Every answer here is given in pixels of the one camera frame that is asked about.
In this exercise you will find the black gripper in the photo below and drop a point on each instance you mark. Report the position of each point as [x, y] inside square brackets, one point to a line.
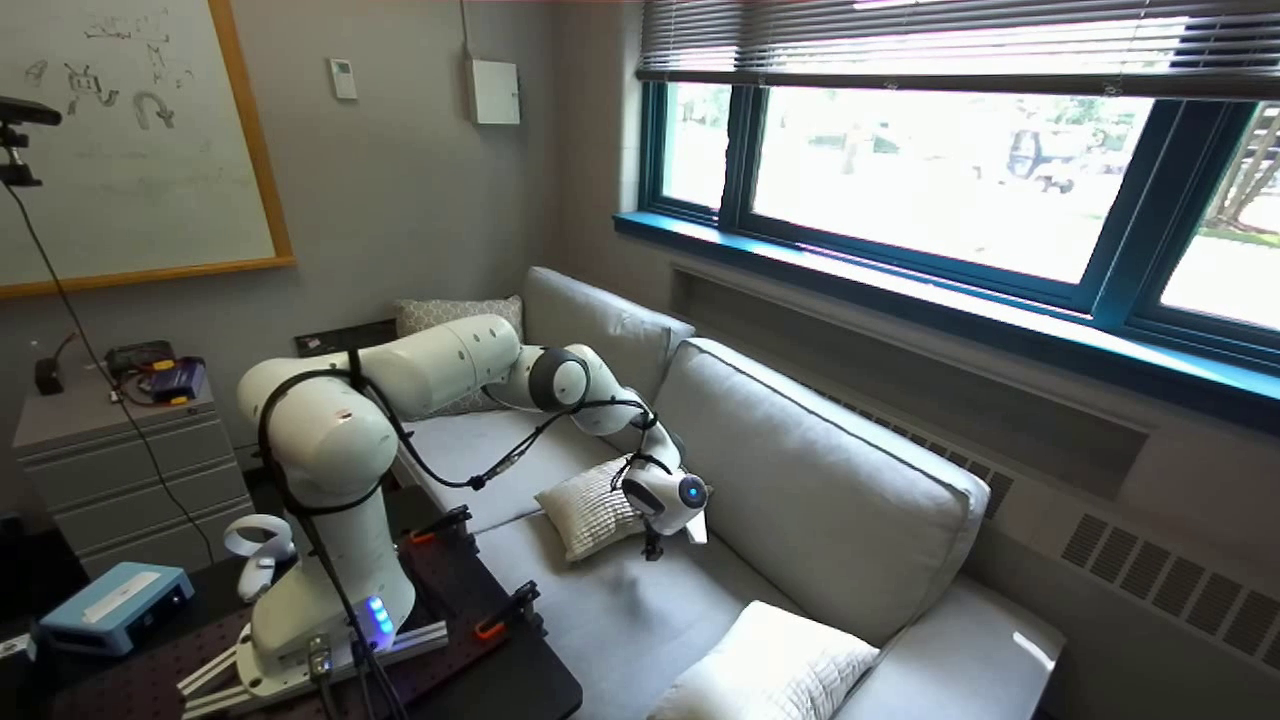
[652, 531]

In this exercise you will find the small cream pleated pillow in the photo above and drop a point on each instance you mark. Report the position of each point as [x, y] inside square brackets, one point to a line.
[582, 513]
[760, 665]

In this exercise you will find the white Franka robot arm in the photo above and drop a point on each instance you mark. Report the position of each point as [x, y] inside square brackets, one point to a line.
[332, 443]

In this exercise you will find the grey fabric sofa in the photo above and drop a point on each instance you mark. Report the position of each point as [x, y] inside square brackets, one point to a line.
[824, 495]

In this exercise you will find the black orange bar clamp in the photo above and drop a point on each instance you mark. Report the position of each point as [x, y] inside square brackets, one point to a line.
[432, 531]
[505, 612]

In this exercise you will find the black robot table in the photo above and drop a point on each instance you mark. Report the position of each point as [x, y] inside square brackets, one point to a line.
[505, 682]

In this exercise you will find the aluminium robot mounting plate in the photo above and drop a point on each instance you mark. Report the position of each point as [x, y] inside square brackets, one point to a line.
[400, 645]

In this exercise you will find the white VR controller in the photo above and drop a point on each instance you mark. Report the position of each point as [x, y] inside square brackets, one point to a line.
[255, 581]

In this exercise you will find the wide blue framed window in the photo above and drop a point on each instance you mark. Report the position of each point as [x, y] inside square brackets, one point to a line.
[935, 173]

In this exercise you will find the light blue box device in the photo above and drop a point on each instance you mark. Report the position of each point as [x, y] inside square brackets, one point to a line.
[113, 600]

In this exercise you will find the grey filing cabinet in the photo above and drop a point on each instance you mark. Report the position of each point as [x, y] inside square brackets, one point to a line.
[106, 467]

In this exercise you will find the grey window blinds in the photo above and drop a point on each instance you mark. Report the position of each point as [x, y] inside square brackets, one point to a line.
[935, 42]

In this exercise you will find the wood framed whiteboard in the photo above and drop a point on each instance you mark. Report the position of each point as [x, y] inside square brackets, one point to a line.
[122, 133]

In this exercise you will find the white wall box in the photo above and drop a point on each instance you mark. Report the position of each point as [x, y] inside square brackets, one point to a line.
[493, 93]

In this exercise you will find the wall radiator vent grille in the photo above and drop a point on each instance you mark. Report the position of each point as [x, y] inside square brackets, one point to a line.
[1173, 595]

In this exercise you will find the white wall thermostat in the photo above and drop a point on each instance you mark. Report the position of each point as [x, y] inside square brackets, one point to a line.
[342, 80]

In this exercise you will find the black camera on tripod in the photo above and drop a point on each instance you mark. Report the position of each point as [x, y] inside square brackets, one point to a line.
[27, 115]

